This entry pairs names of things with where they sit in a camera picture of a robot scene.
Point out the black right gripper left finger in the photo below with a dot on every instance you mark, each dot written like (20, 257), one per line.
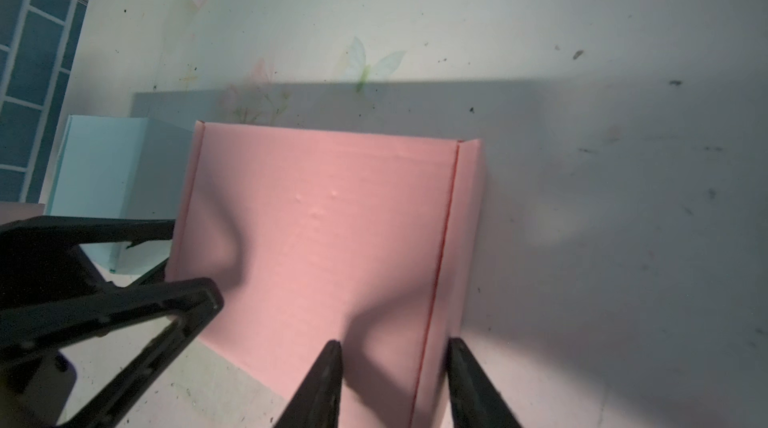
(316, 403)

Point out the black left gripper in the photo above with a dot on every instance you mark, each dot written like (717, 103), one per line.
(73, 352)

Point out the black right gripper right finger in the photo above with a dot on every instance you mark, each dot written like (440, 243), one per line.
(474, 400)

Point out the mint green paper box sheet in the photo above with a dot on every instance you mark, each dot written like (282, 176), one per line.
(120, 168)

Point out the pink paper box sheet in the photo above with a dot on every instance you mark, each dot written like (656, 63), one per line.
(313, 236)

